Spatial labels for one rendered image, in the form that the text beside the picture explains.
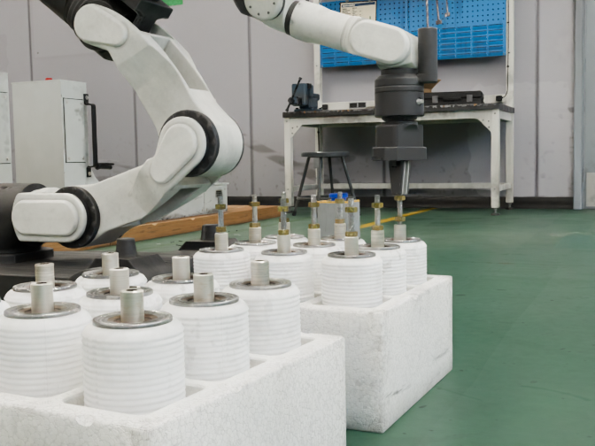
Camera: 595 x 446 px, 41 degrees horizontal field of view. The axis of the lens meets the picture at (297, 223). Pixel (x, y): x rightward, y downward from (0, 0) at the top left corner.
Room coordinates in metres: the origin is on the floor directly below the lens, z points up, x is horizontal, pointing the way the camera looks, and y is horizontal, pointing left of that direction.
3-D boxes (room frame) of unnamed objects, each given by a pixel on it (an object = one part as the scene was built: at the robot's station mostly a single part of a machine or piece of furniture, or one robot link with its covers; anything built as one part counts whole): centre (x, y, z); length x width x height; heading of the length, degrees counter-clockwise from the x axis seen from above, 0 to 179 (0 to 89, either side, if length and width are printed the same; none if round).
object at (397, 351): (1.40, -0.03, 0.09); 0.39 x 0.39 x 0.18; 64
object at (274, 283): (0.97, 0.05, 0.25); 0.08 x 0.08 x 0.01
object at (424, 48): (1.46, -0.20, 0.57); 0.11 x 0.11 x 0.11; 67
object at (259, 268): (0.97, 0.05, 0.26); 0.02 x 0.02 x 0.03
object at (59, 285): (0.98, 0.31, 0.25); 0.08 x 0.08 x 0.01
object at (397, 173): (1.45, -0.18, 0.37); 0.03 x 0.02 x 0.06; 46
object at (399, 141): (1.46, -0.19, 0.46); 0.13 x 0.10 x 0.12; 136
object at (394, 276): (1.35, -0.14, 0.16); 0.10 x 0.10 x 0.18
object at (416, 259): (1.46, -0.19, 0.16); 0.10 x 0.10 x 0.18
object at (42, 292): (0.82, 0.26, 0.26); 0.02 x 0.02 x 0.03
